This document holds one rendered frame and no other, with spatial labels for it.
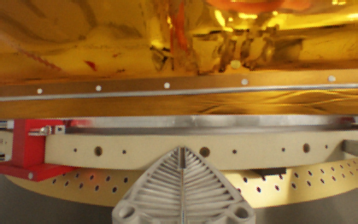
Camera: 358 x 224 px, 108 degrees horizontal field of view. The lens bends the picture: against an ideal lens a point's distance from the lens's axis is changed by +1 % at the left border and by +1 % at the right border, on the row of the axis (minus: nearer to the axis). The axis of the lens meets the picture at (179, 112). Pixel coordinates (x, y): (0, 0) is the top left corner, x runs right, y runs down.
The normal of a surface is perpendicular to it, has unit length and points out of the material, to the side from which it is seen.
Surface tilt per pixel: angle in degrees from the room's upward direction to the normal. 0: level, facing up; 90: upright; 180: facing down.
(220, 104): 90
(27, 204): 62
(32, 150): 90
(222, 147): 90
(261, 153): 90
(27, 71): 131
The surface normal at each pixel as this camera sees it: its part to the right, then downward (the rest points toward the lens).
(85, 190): -0.20, -0.53
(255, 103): -0.11, -0.07
